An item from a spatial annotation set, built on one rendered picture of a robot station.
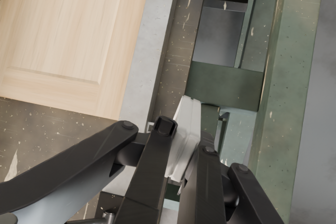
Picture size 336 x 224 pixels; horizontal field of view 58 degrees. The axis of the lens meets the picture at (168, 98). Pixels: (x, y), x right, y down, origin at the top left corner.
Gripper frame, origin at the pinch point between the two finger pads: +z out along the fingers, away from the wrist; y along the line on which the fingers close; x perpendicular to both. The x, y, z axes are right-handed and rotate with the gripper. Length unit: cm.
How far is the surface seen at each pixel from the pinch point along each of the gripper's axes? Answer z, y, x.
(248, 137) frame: 83, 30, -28
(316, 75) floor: 160, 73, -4
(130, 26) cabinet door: 39.5, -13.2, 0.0
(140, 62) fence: 34.1, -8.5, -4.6
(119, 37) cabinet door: 38.6, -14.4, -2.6
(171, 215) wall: 209, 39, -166
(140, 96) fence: 31.4, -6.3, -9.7
